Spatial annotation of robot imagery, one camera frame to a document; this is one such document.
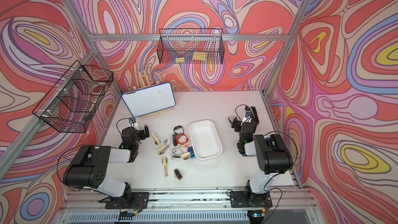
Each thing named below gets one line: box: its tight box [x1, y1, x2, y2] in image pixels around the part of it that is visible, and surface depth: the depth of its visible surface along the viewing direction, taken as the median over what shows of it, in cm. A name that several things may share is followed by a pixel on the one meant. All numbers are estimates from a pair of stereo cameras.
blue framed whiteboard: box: [121, 81, 177, 118], surface depth 93 cm
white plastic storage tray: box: [188, 119, 223, 160], surface depth 95 cm
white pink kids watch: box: [171, 147, 183, 159], surface depth 90 cm
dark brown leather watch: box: [172, 134, 178, 147], surface depth 92 cm
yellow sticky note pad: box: [192, 51, 207, 61], surface depth 92 cm
